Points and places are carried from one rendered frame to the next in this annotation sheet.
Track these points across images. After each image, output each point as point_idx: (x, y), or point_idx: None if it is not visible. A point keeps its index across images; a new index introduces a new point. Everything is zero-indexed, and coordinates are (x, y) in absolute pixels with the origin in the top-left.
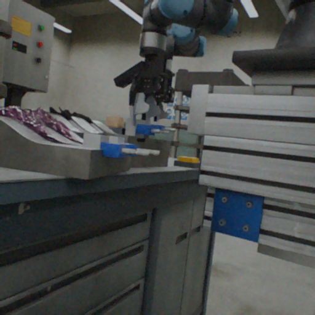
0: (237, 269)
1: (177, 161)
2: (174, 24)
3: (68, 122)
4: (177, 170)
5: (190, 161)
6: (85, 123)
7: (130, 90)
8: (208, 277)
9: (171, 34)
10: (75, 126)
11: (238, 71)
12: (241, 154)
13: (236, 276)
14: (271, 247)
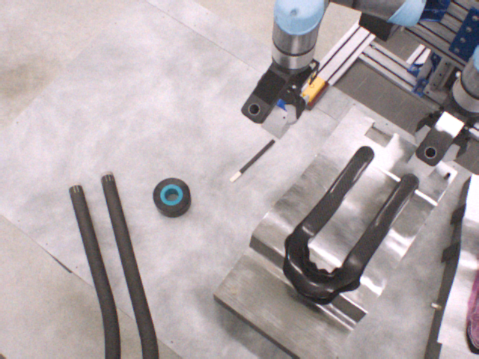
0: (16, 35)
1: (314, 103)
2: (420, 15)
3: (376, 256)
4: (386, 120)
5: (322, 85)
6: (331, 232)
7: (466, 149)
8: None
9: (409, 26)
10: (369, 247)
11: None
12: None
13: (44, 47)
14: None
